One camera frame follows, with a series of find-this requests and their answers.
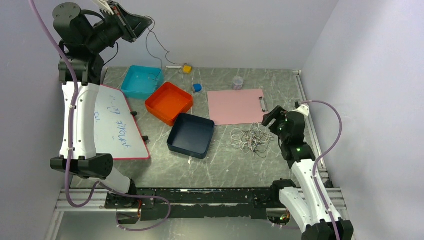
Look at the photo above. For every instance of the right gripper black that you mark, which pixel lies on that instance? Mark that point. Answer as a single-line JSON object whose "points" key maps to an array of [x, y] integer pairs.
{"points": [[278, 113]]}

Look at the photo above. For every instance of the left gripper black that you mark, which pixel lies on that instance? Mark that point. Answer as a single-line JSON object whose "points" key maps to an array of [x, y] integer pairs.
{"points": [[134, 26]]}

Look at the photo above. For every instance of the orange plastic tray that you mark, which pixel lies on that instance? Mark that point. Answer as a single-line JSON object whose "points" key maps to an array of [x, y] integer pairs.
{"points": [[167, 102]]}

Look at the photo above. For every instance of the teal plastic tray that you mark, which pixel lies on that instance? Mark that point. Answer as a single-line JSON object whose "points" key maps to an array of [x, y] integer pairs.
{"points": [[141, 82]]}

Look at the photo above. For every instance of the blue cube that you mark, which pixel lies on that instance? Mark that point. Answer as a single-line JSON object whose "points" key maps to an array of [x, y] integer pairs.
{"points": [[197, 87]]}

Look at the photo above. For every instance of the whiteboard with pink frame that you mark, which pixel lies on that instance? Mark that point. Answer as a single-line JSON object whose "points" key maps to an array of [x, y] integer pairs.
{"points": [[102, 124]]}

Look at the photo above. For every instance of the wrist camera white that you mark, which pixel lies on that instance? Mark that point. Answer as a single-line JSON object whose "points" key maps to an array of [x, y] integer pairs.
{"points": [[304, 110], [103, 6]]}

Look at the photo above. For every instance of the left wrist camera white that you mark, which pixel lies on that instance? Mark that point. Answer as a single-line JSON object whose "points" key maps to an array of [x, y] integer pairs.
{"points": [[103, 6]]}

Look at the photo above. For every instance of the aluminium frame rail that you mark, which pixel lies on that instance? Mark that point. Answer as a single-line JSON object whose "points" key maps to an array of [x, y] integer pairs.
{"points": [[90, 201]]}

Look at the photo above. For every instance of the pink clipboard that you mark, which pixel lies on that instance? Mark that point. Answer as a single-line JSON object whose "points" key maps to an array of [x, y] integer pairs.
{"points": [[232, 107]]}

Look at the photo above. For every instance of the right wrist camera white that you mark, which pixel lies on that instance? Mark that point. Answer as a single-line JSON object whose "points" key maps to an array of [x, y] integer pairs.
{"points": [[304, 110]]}

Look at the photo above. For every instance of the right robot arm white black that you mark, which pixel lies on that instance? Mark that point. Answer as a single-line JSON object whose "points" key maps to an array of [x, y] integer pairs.
{"points": [[314, 211]]}

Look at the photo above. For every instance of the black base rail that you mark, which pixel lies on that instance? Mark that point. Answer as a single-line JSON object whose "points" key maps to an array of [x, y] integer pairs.
{"points": [[197, 203]]}

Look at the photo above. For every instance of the dark blue plastic tray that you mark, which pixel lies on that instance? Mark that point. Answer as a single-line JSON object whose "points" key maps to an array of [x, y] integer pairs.
{"points": [[191, 135]]}

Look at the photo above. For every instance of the yellow cube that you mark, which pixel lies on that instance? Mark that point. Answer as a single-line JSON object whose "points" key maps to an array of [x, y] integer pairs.
{"points": [[187, 69]]}

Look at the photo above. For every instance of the small clear plastic cup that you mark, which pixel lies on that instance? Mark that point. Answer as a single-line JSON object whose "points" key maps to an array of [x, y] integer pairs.
{"points": [[237, 83]]}

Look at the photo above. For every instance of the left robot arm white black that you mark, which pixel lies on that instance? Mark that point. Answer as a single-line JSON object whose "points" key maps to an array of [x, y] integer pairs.
{"points": [[84, 35]]}

